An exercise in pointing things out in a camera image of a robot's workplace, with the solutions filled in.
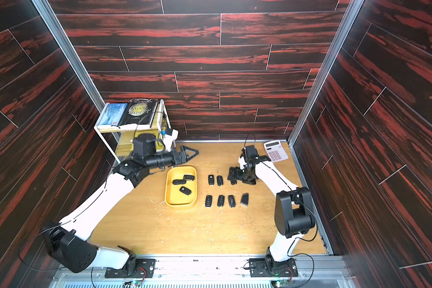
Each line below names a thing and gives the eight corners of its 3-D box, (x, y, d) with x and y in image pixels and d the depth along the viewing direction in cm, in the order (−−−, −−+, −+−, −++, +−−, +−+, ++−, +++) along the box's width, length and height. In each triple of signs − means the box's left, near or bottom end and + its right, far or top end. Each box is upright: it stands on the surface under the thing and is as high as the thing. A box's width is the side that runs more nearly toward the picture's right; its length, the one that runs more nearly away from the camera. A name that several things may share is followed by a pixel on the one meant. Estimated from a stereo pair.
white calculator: (271, 162, 111) (272, 158, 109) (264, 145, 121) (265, 141, 118) (287, 160, 112) (288, 157, 110) (278, 143, 121) (279, 140, 119)
